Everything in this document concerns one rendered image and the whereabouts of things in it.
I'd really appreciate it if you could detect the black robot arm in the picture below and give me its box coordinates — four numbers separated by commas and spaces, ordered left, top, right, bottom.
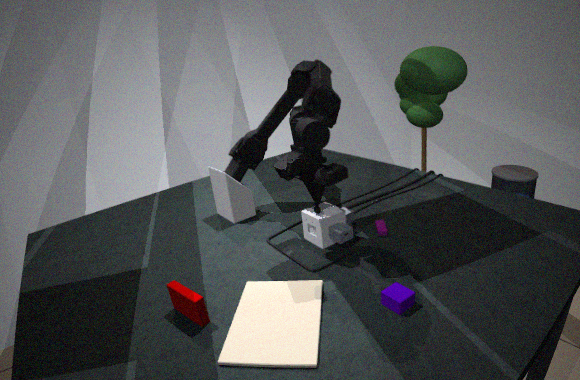
225, 60, 341, 183

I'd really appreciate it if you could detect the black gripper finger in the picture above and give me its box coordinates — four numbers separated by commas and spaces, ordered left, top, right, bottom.
305, 178, 326, 203
294, 173, 316, 202

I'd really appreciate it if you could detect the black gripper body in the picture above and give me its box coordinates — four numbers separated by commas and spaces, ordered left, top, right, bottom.
292, 141, 348, 187

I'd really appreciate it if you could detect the magenta rectangular block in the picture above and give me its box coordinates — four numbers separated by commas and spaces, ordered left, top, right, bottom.
375, 220, 387, 236

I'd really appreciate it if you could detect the red rectangular block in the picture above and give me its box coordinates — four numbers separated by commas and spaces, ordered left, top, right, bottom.
166, 280, 210, 327

